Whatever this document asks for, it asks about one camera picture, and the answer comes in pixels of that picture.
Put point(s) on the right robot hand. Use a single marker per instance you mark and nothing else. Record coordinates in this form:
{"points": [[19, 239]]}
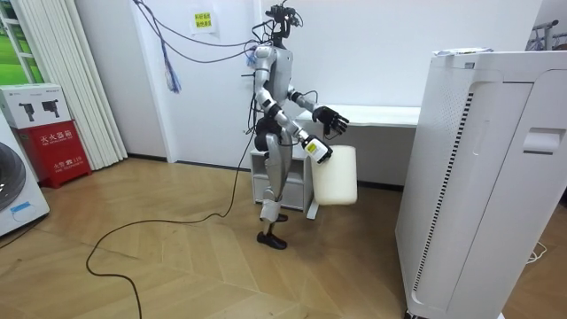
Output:
{"points": [[318, 150]]}

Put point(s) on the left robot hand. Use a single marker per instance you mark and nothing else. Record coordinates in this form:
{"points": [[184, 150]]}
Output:
{"points": [[330, 119]]}

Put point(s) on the white plastic waste bin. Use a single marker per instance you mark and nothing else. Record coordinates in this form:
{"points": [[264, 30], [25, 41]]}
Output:
{"points": [[336, 181]]}

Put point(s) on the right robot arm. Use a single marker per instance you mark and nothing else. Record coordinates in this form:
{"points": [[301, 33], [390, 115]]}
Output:
{"points": [[261, 95]]}

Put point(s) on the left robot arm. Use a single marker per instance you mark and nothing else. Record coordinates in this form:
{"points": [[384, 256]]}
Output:
{"points": [[303, 101]]}

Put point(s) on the robot legs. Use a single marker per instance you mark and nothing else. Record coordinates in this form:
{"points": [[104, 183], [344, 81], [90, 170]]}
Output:
{"points": [[277, 164]]}

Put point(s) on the white desk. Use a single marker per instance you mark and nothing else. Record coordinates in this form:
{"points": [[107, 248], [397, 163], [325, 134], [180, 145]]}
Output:
{"points": [[376, 115]]}

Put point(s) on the robot body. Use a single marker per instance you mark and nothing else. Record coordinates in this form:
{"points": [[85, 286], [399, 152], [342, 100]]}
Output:
{"points": [[281, 75]]}

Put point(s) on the white paper sheets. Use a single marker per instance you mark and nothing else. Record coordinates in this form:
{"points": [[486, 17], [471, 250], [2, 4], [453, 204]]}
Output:
{"points": [[460, 51]]}

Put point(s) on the white air purifier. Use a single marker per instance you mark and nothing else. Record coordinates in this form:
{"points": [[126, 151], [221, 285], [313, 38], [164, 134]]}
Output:
{"points": [[487, 186]]}

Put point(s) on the grey metal rack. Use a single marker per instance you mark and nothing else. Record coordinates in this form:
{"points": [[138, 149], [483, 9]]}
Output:
{"points": [[546, 33]]}

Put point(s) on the white folded slat panels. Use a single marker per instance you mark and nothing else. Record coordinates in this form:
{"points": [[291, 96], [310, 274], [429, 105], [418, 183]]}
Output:
{"points": [[71, 80]]}

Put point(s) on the red fire extinguisher box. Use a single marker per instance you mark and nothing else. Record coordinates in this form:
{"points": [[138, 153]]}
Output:
{"points": [[55, 150]]}

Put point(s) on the white cardboard box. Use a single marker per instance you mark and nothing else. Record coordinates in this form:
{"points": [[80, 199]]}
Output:
{"points": [[33, 104]]}

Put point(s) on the white washing machine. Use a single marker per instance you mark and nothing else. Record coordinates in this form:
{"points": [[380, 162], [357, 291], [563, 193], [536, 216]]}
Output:
{"points": [[17, 186]]}

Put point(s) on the white framed window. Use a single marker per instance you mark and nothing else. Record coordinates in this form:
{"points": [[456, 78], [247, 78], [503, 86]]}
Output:
{"points": [[13, 49]]}

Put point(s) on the yellow wall notice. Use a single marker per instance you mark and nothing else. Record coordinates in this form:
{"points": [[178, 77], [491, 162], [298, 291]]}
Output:
{"points": [[204, 20]]}

